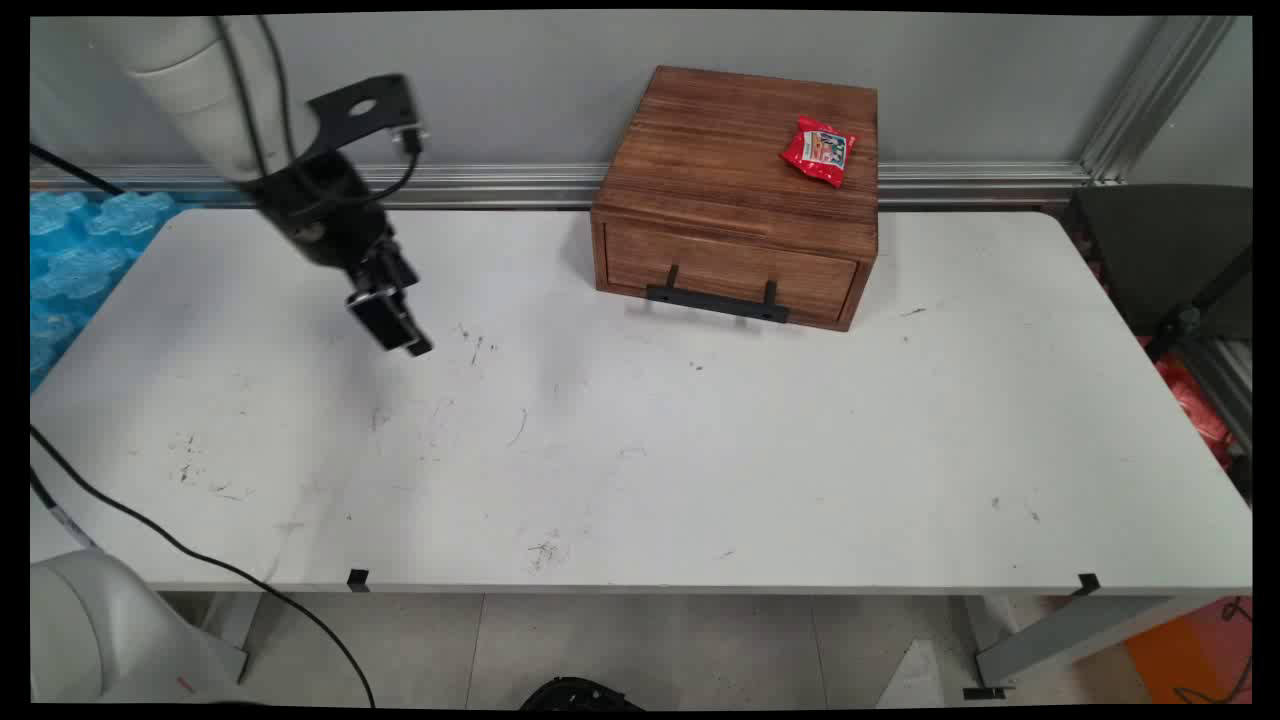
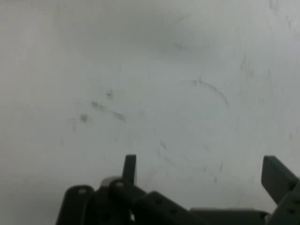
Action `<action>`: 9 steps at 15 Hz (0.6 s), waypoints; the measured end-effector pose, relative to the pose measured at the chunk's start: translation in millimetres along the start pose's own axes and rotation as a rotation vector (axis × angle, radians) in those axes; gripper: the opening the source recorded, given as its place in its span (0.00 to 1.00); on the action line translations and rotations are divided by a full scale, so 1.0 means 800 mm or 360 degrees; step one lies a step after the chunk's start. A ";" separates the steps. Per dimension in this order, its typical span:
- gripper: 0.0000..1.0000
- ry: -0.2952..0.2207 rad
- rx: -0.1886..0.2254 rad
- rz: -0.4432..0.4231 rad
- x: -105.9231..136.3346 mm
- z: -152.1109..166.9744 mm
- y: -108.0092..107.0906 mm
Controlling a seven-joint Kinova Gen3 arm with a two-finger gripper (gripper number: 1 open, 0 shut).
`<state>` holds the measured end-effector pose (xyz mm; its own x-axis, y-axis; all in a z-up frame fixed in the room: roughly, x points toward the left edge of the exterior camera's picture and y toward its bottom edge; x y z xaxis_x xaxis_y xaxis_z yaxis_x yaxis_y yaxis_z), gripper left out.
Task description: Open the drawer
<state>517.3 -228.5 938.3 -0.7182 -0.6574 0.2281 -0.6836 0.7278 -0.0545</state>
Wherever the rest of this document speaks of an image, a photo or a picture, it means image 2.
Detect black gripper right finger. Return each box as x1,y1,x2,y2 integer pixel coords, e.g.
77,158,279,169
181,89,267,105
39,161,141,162
261,155,300,225

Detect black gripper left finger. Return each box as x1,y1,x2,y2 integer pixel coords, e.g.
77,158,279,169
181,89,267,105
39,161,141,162
55,154,202,225

